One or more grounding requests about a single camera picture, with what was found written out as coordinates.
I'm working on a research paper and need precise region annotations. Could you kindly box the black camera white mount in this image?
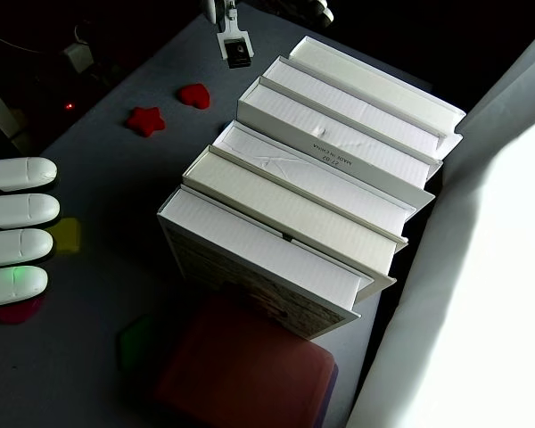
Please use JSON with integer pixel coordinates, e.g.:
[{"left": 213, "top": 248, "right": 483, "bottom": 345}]
[{"left": 217, "top": 0, "right": 254, "bottom": 70}]

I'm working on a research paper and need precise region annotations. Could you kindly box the white book gold print spine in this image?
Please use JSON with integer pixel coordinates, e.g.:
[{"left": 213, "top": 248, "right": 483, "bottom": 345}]
[{"left": 288, "top": 35, "right": 468, "bottom": 135}]

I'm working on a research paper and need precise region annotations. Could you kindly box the green square block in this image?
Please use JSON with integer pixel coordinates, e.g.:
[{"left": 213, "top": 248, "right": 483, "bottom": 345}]
[{"left": 118, "top": 313, "right": 170, "bottom": 375}]

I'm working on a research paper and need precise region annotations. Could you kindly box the yellow square block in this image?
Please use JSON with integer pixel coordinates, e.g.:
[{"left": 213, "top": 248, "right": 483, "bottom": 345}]
[{"left": 53, "top": 217, "right": 82, "bottom": 255}]

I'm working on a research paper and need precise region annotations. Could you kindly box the grey table cloth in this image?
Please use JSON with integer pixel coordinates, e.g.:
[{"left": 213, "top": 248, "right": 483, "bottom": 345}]
[{"left": 0, "top": 2, "right": 433, "bottom": 428}]

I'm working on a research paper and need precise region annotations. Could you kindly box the white book grey lettered spine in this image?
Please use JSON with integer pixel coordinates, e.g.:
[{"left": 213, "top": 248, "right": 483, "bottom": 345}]
[{"left": 261, "top": 55, "right": 465, "bottom": 161}]

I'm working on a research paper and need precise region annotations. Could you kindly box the large white panel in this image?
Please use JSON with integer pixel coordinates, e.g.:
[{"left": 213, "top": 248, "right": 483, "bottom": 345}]
[{"left": 345, "top": 17, "right": 535, "bottom": 428}]

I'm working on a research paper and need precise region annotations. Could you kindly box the red heart block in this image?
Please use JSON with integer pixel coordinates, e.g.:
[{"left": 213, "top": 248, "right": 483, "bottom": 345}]
[{"left": 176, "top": 83, "right": 211, "bottom": 110}]

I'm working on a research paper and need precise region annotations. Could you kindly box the white power adapter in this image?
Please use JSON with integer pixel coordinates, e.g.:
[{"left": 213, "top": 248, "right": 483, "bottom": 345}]
[{"left": 62, "top": 42, "right": 95, "bottom": 72}]

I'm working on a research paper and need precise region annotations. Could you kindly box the white book pale characters spine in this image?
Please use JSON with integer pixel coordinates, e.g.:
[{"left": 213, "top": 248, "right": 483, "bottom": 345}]
[{"left": 181, "top": 144, "right": 410, "bottom": 276}]

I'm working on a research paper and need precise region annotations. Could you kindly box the red star block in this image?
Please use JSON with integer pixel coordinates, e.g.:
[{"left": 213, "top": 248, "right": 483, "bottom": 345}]
[{"left": 125, "top": 105, "right": 166, "bottom": 136}]

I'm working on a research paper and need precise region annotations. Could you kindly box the white book made-in-china print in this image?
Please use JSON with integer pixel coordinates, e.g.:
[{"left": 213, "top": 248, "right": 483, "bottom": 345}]
[{"left": 237, "top": 75, "right": 444, "bottom": 210}]

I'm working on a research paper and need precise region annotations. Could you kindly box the magenta round block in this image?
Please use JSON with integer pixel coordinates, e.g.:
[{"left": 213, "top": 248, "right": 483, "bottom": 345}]
[{"left": 0, "top": 296, "right": 45, "bottom": 325}]

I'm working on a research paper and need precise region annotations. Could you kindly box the white frame post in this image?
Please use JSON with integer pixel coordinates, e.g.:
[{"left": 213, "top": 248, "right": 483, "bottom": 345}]
[{"left": 0, "top": 73, "right": 31, "bottom": 152}]

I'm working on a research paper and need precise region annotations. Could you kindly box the book black and white spine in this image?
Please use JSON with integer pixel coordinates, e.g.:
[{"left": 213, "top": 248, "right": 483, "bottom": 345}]
[{"left": 156, "top": 185, "right": 399, "bottom": 343}]

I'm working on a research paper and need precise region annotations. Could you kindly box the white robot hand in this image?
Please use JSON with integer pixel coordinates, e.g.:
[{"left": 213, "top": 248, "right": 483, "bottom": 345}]
[
  {"left": 0, "top": 155, "right": 62, "bottom": 309},
  {"left": 203, "top": 0, "right": 336, "bottom": 27}
]

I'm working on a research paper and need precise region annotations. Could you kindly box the white Fashionindia book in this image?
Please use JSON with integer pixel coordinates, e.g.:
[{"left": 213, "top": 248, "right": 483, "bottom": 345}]
[{"left": 211, "top": 119, "right": 419, "bottom": 240}]

